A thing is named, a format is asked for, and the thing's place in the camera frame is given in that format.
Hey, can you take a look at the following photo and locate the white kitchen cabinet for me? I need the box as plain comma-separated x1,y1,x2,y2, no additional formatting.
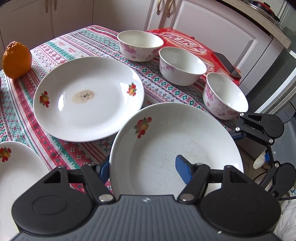
0,0,151,50
143,0,273,93

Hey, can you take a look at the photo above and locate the small white object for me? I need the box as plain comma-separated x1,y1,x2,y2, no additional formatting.
253,151,269,169

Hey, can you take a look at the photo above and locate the beige kitchen countertop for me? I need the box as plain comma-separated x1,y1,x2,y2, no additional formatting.
220,0,292,49

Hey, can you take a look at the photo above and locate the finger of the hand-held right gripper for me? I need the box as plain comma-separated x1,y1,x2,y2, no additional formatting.
260,144,281,187
229,112,275,145

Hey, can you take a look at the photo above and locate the white cloth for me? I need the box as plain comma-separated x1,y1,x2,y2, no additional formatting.
274,200,296,241

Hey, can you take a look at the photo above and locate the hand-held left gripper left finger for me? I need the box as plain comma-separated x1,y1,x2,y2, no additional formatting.
43,156,116,205

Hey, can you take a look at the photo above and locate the patterned red green tablecloth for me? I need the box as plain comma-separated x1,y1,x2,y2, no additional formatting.
0,25,241,200

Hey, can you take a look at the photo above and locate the orange citrus fruit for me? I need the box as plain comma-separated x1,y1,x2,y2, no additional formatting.
2,41,32,80

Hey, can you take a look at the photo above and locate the white stained fruit print plate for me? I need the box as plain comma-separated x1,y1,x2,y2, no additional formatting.
33,56,145,142

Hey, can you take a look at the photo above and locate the red lidded pot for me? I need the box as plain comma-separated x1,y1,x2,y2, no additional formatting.
242,0,281,22

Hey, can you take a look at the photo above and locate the black cable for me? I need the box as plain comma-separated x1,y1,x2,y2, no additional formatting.
254,169,296,202

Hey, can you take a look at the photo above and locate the white pink floral bowl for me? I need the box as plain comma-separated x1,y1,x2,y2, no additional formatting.
159,47,207,87
203,72,249,120
117,30,164,62

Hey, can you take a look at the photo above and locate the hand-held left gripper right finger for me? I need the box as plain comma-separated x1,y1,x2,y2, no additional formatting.
176,155,245,204

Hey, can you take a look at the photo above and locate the grey white appliance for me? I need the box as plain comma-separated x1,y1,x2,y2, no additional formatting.
246,27,296,116

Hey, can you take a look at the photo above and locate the red printed carton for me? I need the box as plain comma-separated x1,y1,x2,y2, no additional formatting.
146,28,242,87

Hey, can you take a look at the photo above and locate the black smartphone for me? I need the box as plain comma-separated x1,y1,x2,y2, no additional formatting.
212,51,241,80

